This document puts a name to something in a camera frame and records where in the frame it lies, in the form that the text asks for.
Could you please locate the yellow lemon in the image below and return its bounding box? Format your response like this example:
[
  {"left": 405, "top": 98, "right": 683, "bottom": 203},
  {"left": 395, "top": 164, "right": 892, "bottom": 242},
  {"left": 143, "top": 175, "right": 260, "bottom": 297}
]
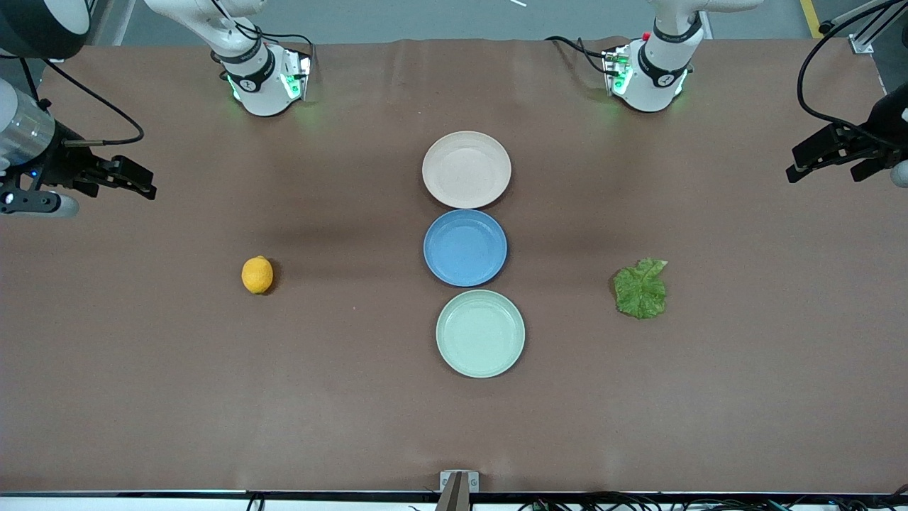
[{"left": 241, "top": 255, "right": 275, "bottom": 295}]

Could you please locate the green lettuce leaf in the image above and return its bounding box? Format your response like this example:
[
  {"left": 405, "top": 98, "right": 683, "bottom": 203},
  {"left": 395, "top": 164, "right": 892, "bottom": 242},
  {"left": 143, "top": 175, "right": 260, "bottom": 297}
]
[{"left": 612, "top": 258, "right": 669, "bottom": 320}]

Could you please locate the brown table cover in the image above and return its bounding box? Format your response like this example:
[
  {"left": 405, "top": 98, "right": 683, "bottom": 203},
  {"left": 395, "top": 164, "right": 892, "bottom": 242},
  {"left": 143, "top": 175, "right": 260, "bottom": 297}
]
[{"left": 0, "top": 37, "right": 908, "bottom": 495}]

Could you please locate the beige round plate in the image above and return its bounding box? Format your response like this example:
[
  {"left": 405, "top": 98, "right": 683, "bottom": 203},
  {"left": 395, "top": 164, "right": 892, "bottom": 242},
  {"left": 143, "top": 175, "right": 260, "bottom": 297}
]
[{"left": 421, "top": 131, "right": 512, "bottom": 209}]

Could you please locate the blue round plate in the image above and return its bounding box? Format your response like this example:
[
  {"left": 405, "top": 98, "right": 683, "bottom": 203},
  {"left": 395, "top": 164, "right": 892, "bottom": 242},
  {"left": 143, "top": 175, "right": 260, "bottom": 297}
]
[{"left": 423, "top": 209, "right": 509, "bottom": 287}]

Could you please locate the pale green round plate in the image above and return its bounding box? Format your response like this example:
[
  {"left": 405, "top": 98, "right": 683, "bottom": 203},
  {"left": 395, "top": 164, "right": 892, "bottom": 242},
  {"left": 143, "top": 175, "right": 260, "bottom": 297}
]
[{"left": 436, "top": 290, "right": 526, "bottom": 379}]

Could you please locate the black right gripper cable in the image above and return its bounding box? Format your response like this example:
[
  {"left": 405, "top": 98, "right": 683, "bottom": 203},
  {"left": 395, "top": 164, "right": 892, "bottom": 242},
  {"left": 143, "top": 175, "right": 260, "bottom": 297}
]
[{"left": 20, "top": 57, "right": 145, "bottom": 148}]

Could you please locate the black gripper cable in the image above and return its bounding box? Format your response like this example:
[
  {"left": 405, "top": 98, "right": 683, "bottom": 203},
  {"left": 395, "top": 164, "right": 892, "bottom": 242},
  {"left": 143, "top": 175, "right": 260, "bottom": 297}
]
[
  {"left": 797, "top": 0, "right": 908, "bottom": 136},
  {"left": 20, "top": 57, "right": 145, "bottom": 148}
]

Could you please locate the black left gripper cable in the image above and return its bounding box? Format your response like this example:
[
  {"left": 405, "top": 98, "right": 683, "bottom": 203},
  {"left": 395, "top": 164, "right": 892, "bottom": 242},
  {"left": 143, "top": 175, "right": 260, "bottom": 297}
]
[{"left": 797, "top": 0, "right": 908, "bottom": 136}]

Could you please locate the aluminium frame profile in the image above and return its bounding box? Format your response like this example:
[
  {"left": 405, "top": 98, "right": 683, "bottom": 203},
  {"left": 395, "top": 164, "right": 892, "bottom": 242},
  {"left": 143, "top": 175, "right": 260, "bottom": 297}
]
[{"left": 818, "top": 0, "right": 908, "bottom": 55}]

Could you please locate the black right arm base cable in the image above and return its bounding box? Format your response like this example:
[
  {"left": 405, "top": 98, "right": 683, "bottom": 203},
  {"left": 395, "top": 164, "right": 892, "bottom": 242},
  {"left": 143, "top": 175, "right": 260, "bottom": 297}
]
[{"left": 210, "top": 0, "right": 315, "bottom": 50}]

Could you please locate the black arm base cable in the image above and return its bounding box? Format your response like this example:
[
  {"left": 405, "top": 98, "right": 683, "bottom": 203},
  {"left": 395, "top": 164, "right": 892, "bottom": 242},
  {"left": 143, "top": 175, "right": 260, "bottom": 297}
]
[
  {"left": 544, "top": 35, "right": 612, "bottom": 76},
  {"left": 210, "top": 0, "right": 315, "bottom": 50}
]

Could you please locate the black left arm base cable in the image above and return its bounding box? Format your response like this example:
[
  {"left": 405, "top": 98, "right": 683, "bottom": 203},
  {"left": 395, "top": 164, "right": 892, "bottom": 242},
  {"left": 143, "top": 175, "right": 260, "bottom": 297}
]
[{"left": 544, "top": 35, "right": 612, "bottom": 76}]

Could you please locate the grey metal table bracket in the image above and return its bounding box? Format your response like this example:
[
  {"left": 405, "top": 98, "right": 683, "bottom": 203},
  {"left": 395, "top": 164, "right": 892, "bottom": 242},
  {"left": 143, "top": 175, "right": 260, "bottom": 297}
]
[{"left": 434, "top": 470, "right": 480, "bottom": 511}]

